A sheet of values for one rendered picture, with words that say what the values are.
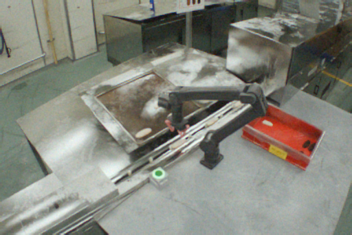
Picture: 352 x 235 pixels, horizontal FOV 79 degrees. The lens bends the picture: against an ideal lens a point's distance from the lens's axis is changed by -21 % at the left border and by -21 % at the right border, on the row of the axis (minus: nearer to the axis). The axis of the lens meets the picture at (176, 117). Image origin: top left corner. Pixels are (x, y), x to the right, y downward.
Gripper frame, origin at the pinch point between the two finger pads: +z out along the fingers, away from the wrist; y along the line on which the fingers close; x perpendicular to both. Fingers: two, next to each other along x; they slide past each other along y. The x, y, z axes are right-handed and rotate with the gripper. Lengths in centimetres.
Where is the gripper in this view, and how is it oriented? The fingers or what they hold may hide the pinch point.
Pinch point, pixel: (177, 132)
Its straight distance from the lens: 143.5
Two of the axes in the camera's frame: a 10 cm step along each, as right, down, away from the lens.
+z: 0.1, 7.9, 6.1
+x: -7.4, 4.1, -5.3
